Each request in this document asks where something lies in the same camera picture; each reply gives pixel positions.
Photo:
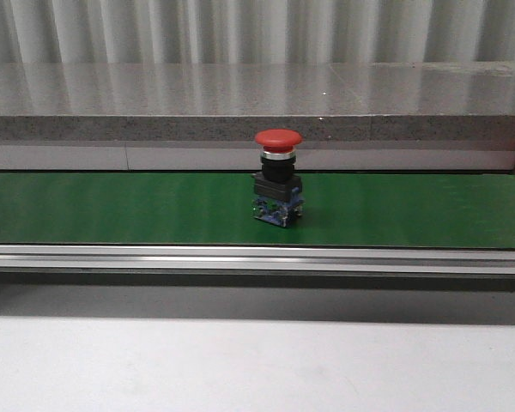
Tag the red push button switch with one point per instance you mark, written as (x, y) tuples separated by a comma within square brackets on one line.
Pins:
[(277, 188)]

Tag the green conveyor belt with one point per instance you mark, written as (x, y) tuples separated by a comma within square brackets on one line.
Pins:
[(349, 209)]

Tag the grey granite counter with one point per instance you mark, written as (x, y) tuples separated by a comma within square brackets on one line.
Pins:
[(352, 117)]

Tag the white pleated curtain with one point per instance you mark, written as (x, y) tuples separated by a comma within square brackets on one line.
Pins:
[(252, 32)]

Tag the aluminium conveyor frame rail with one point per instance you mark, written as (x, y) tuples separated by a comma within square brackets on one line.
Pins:
[(260, 258)]

